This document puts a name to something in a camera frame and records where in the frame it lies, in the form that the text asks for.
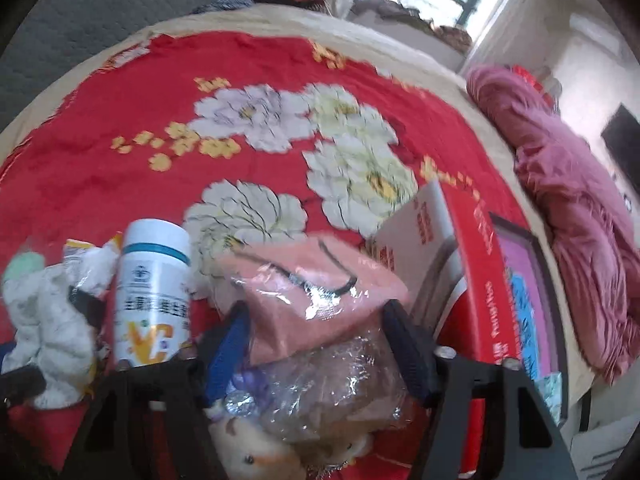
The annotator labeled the red gift box lid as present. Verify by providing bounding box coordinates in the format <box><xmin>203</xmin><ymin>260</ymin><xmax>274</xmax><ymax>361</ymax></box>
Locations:
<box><xmin>367</xmin><ymin>177</ymin><xmax>546</xmax><ymax>478</ymax></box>

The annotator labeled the black framed pink tray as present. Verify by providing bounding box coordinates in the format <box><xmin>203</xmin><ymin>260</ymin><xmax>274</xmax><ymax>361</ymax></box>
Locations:
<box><xmin>487</xmin><ymin>211</ymin><xmax>571</xmax><ymax>426</ymax></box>

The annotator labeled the pink towel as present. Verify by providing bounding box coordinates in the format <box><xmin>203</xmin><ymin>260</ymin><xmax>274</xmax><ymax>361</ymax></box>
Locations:
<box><xmin>215</xmin><ymin>235</ymin><xmax>411</xmax><ymax>366</ymax></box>

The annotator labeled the red floral blanket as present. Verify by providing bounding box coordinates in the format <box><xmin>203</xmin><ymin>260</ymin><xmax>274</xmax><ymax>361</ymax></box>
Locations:
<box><xmin>0</xmin><ymin>30</ymin><xmax>531</xmax><ymax>480</ymax></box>

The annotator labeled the grey quilted headboard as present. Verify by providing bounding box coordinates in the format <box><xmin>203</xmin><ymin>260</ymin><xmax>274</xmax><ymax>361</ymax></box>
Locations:
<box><xmin>0</xmin><ymin>0</ymin><xmax>241</xmax><ymax>131</ymax></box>

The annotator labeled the green patterned packet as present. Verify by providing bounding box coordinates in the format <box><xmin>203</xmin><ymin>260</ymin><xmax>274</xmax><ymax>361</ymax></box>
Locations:
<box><xmin>537</xmin><ymin>372</ymin><xmax>563</xmax><ymax>421</ymax></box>

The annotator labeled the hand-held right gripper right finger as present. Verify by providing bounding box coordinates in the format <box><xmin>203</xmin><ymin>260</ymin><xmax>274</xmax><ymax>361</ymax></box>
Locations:
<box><xmin>382</xmin><ymin>299</ymin><xmax>576</xmax><ymax>480</ymax></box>

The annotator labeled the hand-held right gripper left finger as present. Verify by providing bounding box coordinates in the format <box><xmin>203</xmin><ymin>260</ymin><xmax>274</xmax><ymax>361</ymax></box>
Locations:
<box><xmin>60</xmin><ymin>302</ymin><xmax>253</xmax><ymax>480</ymax></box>

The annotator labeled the clear bag with brown cloth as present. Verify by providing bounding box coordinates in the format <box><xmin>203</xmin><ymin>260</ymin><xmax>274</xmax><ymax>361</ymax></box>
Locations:
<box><xmin>225</xmin><ymin>330</ymin><xmax>431</xmax><ymax>441</ymax></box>

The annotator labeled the clothes pile on windowsill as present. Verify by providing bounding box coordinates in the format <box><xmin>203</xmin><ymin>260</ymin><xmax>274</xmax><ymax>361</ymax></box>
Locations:
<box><xmin>350</xmin><ymin>0</ymin><xmax>473</xmax><ymax>53</ymax></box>

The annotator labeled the white vitamin bottle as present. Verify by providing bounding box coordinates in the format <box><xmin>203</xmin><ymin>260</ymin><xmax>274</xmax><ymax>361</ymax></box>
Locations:
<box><xmin>112</xmin><ymin>218</ymin><xmax>193</xmax><ymax>368</ymax></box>

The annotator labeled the purple organza bag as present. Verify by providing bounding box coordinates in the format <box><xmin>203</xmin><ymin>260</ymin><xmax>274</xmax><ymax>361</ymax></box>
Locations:
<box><xmin>220</xmin><ymin>364</ymin><xmax>262</xmax><ymax>417</ymax></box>

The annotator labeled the yellow white snack packet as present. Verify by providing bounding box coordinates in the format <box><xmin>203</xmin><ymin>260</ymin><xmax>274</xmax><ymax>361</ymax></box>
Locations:
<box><xmin>62</xmin><ymin>232</ymin><xmax>123</xmax><ymax>301</ymax></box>

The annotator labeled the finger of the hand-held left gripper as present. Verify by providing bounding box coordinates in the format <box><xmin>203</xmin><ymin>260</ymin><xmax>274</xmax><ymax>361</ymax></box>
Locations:
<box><xmin>67</xmin><ymin>285</ymin><xmax>108</xmax><ymax>332</ymax></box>
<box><xmin>0</xmin><ymin>365</ymin><xmax>47</xmax><ymax>407</ymax></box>

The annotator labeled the pink quilt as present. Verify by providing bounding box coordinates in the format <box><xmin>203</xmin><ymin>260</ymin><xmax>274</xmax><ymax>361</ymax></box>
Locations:
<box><xmin>465</xmin><ymin>64</ymin><xmax>640</xmax><ymax>386</ymax></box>

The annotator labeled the blue patterned pillow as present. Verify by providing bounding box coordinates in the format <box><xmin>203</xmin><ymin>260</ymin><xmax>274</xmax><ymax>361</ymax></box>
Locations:
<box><xmin>192</xmin><ymin>0</ymin><xmax>253</xmax><ymax>13</ymax></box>

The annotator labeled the cream plush toy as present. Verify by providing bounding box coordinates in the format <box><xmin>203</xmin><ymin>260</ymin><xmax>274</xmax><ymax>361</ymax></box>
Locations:
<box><xmin>207</xmin><ymin>405</ymin><xmax>373</xmax><ymax>480</ymax></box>

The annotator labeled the black wall television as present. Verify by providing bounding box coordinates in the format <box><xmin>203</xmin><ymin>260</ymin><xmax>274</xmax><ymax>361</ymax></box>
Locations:
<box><xmin>600</xmin><ymin>104</ymin><xmax>640</xmax><ymax>201</ymax></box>

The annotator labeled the white speckled cloth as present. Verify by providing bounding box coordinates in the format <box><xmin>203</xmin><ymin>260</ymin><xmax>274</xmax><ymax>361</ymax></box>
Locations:
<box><xmin>0</xmin><ymin>250</ymin><xmax>118</xmax><ymax>408</ymax></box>

